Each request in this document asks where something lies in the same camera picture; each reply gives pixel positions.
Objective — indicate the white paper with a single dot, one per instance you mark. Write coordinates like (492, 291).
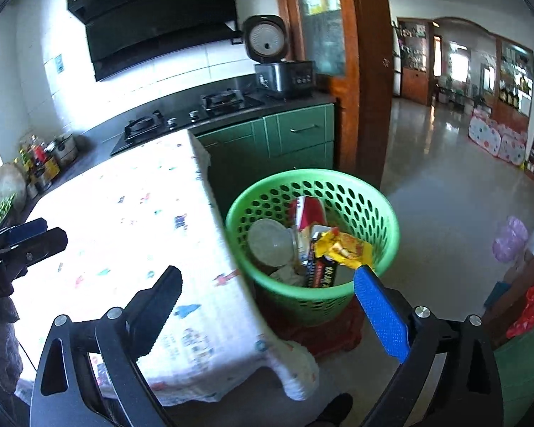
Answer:
(287, 273)

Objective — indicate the green perforated plastic basket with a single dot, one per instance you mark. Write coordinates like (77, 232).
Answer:
(293, 293)

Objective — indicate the black range hood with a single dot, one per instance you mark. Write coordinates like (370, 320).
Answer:
(160, 22)

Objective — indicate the green plastic bin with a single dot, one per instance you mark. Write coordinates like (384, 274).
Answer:
(525, 378)

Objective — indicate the person's dark shoe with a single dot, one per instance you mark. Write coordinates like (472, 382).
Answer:
(333, 409)

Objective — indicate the printed white tablecloth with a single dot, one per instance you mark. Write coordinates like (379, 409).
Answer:
(138, 213)

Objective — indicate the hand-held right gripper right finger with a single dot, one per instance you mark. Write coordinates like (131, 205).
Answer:
(378, 311)

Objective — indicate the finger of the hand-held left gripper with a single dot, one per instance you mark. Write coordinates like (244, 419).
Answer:
(26, 229)
(44, 244)

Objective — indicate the wooden display shelf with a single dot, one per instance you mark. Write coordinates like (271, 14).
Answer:
(514, 80)

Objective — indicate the green kitchen cabinet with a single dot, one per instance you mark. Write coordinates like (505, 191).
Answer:
(302, 133)

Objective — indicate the metal utensil pot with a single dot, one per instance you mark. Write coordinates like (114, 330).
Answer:
(64, 149)

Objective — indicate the wooden glass door cabinet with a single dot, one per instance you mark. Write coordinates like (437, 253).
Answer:
(369, 98)

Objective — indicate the bowl of green vegetables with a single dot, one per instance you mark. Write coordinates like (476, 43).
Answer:
(0, 213)

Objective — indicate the red plastic bag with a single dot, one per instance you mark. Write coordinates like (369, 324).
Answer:
(532, 311)

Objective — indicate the red snack packet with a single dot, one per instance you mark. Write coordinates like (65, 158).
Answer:
(309, 211)

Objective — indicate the purple plastic bag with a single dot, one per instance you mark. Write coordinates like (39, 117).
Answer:
(509, 240)

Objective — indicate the black cardboard box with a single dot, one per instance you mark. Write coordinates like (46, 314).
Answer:
(322, 275)

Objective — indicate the polka dot play tent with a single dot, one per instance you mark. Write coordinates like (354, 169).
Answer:
(494, 140)

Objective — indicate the yellow snack packet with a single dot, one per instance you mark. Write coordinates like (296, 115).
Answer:
(345, 249)

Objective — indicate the green wall sticker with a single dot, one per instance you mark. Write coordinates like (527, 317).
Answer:
(59, 63)

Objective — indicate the black rice cooker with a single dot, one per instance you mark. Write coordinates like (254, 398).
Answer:
(285, 78)

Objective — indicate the black wall socket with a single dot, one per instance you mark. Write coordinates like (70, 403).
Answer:
(236, 40)

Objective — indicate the wooden hallway cabinet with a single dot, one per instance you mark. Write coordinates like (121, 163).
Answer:
(414, 80)

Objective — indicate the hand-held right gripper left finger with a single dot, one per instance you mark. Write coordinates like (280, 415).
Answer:
(155, 316)

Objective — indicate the cluster of condiment bottles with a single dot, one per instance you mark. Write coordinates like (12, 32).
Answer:
(38, 160)

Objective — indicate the black gas stove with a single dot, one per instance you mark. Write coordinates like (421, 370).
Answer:
(182, 118)

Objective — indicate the red plastic stool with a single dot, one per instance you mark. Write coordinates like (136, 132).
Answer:
(320, 338)

